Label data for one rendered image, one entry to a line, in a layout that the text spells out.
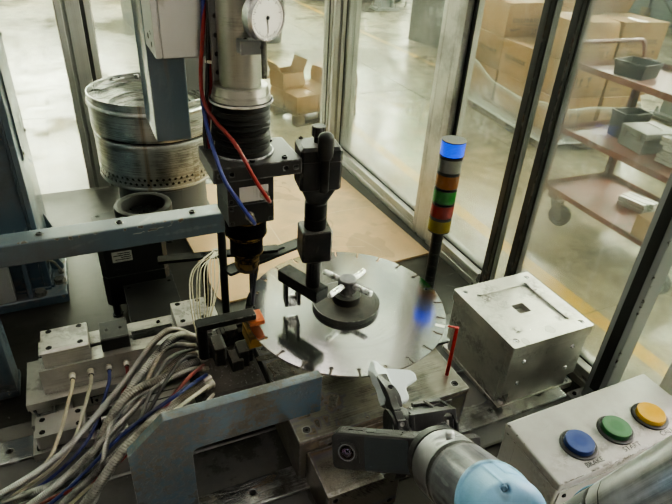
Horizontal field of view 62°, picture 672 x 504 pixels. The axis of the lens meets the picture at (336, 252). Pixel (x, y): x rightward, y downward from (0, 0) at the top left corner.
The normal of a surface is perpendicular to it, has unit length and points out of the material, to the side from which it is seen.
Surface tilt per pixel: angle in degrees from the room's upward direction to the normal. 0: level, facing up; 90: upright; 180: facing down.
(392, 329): 0
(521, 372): 90
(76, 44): 90
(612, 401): 0
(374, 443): 65
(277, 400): 90
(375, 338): 0
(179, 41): 90
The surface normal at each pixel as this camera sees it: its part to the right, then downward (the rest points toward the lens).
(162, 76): 0.40, 0.50
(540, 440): 0.05, -0.85
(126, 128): -0.14, 0.52
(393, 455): -0.32, 0.07
